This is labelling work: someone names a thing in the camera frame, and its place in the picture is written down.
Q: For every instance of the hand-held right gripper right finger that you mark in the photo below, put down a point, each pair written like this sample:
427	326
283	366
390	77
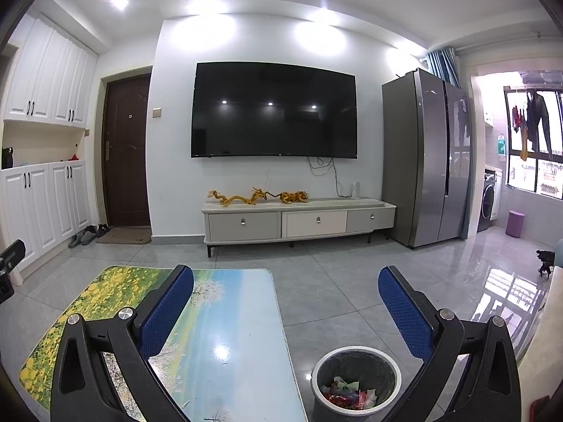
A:
404	312

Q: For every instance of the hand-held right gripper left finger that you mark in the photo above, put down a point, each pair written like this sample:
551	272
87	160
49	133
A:
169	312

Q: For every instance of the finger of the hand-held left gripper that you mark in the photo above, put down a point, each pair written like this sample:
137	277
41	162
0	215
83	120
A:
11	257

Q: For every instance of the white trash bin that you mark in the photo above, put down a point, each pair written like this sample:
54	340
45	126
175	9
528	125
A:
356	362

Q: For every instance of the red and white wrapper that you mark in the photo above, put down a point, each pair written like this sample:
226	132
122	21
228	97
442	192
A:
367	398

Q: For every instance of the green paper napkin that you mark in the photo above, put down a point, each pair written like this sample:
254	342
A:
343	383

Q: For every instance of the flower print coffee table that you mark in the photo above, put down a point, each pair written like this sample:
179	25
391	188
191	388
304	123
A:
233	316

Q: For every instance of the grey slipper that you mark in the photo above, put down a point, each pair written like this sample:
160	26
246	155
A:
75	240
88	237

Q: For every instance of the white shoe cabinet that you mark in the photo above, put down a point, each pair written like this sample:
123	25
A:
57	202

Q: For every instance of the brown doormat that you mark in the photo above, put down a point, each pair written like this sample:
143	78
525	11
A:
123	236

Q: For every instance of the black shoes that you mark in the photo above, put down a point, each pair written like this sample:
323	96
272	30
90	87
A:
103	230

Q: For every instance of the black bag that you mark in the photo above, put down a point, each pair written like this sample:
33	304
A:
7	159

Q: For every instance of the grey television stand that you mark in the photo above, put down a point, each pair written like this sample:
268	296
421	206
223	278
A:
244	224

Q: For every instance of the washing machine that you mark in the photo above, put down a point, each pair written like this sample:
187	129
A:
487	204

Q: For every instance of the purple stool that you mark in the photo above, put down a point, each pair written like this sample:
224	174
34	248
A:
514	224

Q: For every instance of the white side table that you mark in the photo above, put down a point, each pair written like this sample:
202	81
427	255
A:
545	338

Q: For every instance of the golden dragon figurine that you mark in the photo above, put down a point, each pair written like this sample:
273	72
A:
259	194

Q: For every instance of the black floor object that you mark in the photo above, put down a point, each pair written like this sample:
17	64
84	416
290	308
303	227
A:
545	261

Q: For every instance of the silver refrigerator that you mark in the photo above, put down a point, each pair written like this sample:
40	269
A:
413	162

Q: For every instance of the brown entrance door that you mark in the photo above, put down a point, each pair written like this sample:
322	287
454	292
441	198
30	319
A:
127	162

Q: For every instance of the golden tiger figurine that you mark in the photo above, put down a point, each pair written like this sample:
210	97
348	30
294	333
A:
294	197

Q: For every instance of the teal sofa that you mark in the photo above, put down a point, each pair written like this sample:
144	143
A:
559	255

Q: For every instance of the red fabric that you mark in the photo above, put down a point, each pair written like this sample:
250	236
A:
547	411

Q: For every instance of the balcony window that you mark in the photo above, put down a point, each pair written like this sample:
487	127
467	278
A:
528	176

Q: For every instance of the red hanging garment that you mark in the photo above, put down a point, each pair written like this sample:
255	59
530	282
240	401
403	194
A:
517	118

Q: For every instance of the dark hanging garment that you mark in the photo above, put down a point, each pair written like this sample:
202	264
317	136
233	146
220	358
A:
539	118

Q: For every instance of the blue curtain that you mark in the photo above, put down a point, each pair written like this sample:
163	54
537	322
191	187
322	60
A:
444	68

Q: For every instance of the beige wall switch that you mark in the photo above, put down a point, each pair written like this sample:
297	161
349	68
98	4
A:
156	113

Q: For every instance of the black wall television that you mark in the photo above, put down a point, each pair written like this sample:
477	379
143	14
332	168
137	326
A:
272	110

